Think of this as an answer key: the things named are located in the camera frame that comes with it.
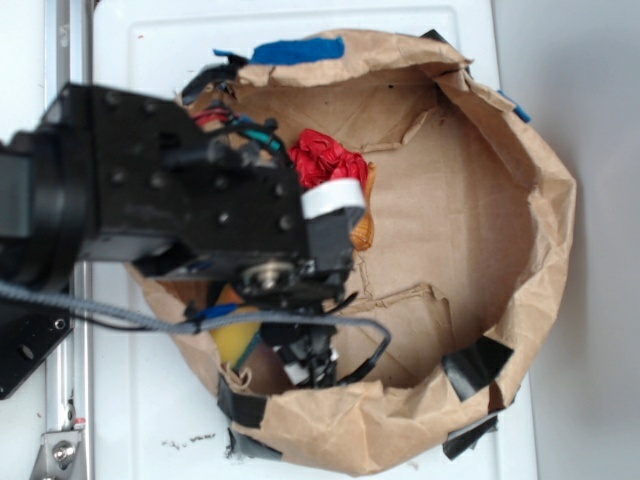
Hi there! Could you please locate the black gripper finger with white pad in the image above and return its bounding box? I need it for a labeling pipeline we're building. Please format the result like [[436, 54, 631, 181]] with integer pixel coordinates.
[[302, 178, 365, 274], [260, 323, 338, 388]]

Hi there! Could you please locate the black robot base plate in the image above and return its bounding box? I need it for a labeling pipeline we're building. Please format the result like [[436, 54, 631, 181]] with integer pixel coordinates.
[[1, 281, 74, 400]]

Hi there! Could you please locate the black tape piece bottom-right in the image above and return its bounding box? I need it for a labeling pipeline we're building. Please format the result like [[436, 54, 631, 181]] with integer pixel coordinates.
[[441, 336, 514, 401]]

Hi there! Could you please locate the yellow green sponge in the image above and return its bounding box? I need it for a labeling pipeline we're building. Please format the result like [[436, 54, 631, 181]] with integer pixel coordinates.
[[210, 284, 260, 370]]

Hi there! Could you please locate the blue tape piece right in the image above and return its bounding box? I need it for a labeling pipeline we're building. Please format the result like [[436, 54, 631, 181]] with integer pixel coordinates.
[[498, 90, 531, 124]]

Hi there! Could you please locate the brown paper bag bin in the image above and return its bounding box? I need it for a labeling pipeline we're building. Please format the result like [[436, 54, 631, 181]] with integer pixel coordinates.
[[124, 28, 577, 476]]

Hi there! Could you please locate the grey braided cable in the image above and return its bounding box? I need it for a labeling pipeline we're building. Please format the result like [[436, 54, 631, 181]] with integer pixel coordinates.
[[0, 279, 392, 386]]

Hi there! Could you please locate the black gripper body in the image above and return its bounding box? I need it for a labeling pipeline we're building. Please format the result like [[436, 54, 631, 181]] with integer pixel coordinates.
[[134, 99, 359, 311]]

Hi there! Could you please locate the white plastic tray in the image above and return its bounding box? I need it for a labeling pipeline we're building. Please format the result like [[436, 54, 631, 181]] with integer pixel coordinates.
[[89, 1, 538, 479]]

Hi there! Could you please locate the black tape piece top-left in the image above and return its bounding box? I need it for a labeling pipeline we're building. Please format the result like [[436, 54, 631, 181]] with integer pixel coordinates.
[[181, 54, 249, 106]]

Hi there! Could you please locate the orange conch seashell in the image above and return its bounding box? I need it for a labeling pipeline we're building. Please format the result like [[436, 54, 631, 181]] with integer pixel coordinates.
[[350, 162, 377, 251]]

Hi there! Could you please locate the metal corner bracket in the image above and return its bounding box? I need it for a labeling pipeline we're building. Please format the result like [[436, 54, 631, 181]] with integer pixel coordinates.
[[30, 430, 87, 480]]

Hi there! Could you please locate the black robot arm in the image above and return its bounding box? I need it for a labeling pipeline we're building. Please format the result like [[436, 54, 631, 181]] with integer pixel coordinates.
[[1, 84, 364, 398]]

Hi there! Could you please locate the black tape piece bottom-left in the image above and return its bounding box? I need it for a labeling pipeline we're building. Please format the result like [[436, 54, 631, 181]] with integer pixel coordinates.
[[218, 377, 268, 428]]

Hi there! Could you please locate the blue tape strip top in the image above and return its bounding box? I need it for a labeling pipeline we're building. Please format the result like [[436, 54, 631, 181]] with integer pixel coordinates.
[[212, 35, 346, 65]]

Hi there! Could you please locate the red crumpled paper ball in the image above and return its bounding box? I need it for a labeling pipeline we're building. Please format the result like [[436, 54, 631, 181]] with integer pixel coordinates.
[[288, 129, 369, 190]]

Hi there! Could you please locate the aluminium extrusion rail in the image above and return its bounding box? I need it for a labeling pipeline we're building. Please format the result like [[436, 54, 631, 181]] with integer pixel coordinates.
[[44, 1, 95, 479]]

